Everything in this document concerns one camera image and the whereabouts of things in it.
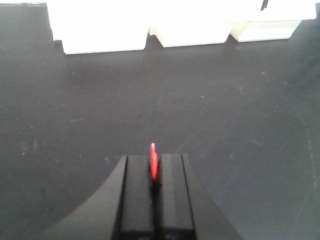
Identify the white storage bin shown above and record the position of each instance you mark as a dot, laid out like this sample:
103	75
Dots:
98	26
263	20
193	33

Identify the left white storage bin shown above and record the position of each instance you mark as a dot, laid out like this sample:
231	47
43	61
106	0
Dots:
98	26

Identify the right white storage bin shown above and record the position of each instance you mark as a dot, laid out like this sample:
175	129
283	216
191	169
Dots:
263	20

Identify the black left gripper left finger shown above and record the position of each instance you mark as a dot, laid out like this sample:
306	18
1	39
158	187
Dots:
134	220

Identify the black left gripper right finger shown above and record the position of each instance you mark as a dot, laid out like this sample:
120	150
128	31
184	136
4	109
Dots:
176	221

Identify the middle white storage bin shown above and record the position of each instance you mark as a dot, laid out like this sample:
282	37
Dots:
193	33

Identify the red plastic spoon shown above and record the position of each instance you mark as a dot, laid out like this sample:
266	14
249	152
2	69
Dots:
153	161

